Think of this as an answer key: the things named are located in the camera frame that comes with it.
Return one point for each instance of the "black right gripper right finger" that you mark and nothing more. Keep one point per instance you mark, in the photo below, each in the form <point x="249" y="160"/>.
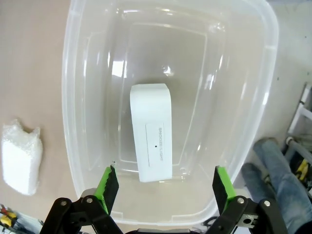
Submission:
<point x="223" y="187"/>

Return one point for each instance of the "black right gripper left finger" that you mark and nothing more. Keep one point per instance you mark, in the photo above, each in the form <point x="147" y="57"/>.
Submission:
<point x="109" y="190"/>

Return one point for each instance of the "unwrapped white alarm clock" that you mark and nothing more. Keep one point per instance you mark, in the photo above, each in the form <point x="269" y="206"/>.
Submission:
<point x="151" y="122"/>

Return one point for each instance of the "bubble-wrapped white clock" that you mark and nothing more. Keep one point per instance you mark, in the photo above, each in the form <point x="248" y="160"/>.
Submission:
<point x="22" y="161"/>

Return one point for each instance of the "legs in blue jeans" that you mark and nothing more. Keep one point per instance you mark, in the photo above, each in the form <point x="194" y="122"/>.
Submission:
<point x="275" y="170"/>

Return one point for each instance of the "yellow black hand tool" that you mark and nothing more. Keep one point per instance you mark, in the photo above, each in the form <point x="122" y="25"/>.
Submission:
<point x="302" y="169"/>

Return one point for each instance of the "white pipe rack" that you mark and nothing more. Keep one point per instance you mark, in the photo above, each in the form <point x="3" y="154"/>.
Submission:
<point x="298" y="117"/>

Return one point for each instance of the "clear plastic bin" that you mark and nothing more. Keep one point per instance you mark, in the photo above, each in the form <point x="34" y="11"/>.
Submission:
<point x="97" y="73"/>

